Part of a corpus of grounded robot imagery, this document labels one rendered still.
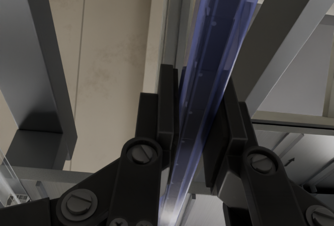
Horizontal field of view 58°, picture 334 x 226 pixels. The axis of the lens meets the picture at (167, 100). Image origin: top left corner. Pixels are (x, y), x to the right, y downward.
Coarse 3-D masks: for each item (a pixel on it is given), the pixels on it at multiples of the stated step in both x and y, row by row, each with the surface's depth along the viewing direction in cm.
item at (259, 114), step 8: (192, 0) 72; (192, 8) 72; (160, 32) 101; (160, 40) 99; (160, 48) 99; (160, 56) 99; (184, 56) 73; (160, 64) 99; (328, 72) 113; (328, 80) 113; (328, 88) 113; (328, 96) 112; (328, 104) 112; (256, 112) 100; (264, 112) 104; (272, 112) 108; (280, 112) 112; (328, 112) 112; (272, 120) 78; (280, 120) 81; (288, 120) 83; (296, 120) 86; (304, 120) 88; (312, 120) 91; (320, 120) 94; (328, 120) 98
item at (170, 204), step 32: (224, 0) 7; (256, 0) 7; (192, 32) 8; (224, 32) 8; (192, 64) 9; (224, 64) 9; (192, 96) 10; (192, 128) 11; (192, 160) 13; (160, 224) 19
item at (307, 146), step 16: (256, 128) 38; (272, 128) 38; (288, 128) 39; (304, 128) 39; (320, 128) 46; (272, 144) 40; (288, 144) 40; (304, 144) 41; (320, 144) 41; (288, 160) 44; (304, 160) 45; (320, 160) 45; (288, 176) 49; (304, 176) 49; (320, 176) 49; (320, 192) 55
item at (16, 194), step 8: (0, 152) 18; (0, 160) 18; (0, 168) 18; (8, 168) 19; (0, 176) 18; (8, 176) 19; (16, 176) 21; (0, 184) 19; (8, 184) 20; (16, 184) 21; (0, 192) 20; (8, 192) 20; (16, 192) 21; (24, 192) 22; (0, 200) 21; (8, 200) 21; (16, 200) 21; (24, 200) 22
